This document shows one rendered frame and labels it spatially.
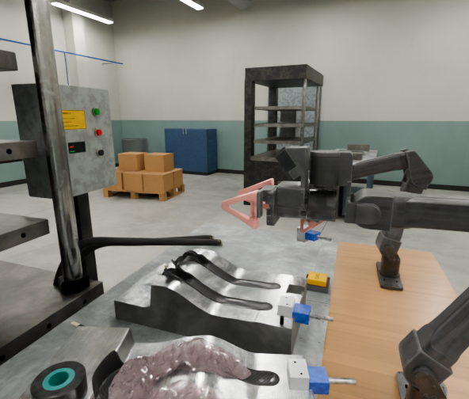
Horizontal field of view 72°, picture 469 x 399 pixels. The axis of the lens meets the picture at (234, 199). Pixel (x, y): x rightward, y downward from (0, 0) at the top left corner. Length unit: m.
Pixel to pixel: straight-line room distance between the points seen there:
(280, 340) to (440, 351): 0.32
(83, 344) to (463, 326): 0.70
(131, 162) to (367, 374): 5.46
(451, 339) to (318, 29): 7.19
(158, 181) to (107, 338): 4.82
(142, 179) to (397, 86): 5.09
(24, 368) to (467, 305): 0.91
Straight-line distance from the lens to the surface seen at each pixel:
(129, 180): 5.81
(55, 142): 1.12
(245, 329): 0.84
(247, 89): 5.02
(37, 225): 1.18
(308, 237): 1.25
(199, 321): 0.88
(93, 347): 0.77
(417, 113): 7.29
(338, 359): 0.90
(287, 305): 0.83
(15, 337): 1.11
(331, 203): 0.58
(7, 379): 0.95
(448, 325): 0.69
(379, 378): 0.88
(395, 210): 0.59
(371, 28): 7.48
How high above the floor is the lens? 1.36
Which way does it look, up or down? 14 degrees down
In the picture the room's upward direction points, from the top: straight up
